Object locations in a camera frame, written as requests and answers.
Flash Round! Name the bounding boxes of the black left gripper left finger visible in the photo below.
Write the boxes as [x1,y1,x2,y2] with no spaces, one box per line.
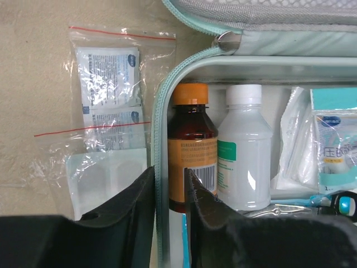
[1,167,155,267]

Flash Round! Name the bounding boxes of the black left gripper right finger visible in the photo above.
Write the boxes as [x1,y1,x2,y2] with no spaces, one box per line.
[184,169,356,267]

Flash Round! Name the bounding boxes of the amber medicine bottle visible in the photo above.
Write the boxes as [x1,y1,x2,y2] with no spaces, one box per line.
[167,83,218,213]

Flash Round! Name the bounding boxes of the white plastic bottle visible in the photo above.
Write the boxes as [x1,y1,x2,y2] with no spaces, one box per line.
[218,84,273,211]

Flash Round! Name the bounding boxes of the white gauze packet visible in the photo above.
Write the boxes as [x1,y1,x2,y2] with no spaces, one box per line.
[271,87,319,193]

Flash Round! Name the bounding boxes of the black handled scissors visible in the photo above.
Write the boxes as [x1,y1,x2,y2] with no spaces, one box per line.
[241,191,356,224]

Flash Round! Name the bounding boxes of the small clear packet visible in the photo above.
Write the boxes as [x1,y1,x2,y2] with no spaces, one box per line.
[69,25,176,151]

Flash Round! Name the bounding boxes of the teal packet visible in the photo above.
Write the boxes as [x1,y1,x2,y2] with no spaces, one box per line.
[310,88,356,194]

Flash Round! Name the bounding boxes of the mint green medicine case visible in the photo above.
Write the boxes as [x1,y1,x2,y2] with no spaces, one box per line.
[151,1,356,267]

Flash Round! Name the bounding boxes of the zip bag with plasters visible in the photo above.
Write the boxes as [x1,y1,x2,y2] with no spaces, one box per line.
[34,120,151,220]

